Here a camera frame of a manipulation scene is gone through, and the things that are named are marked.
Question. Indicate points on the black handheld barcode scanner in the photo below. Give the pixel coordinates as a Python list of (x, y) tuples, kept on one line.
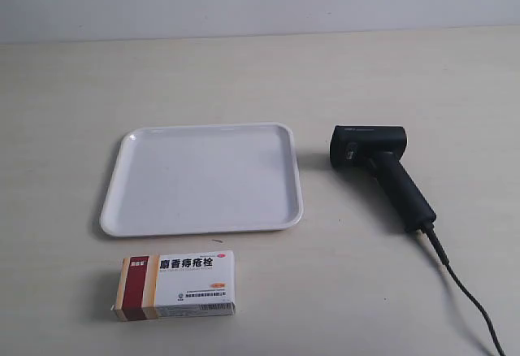
[(378, 150)]

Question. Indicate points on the white plastic tray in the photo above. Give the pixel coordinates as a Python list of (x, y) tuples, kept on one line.
[(205, 179)]

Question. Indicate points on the white red medicine box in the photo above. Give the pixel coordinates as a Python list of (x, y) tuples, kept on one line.
[(176, 285)]

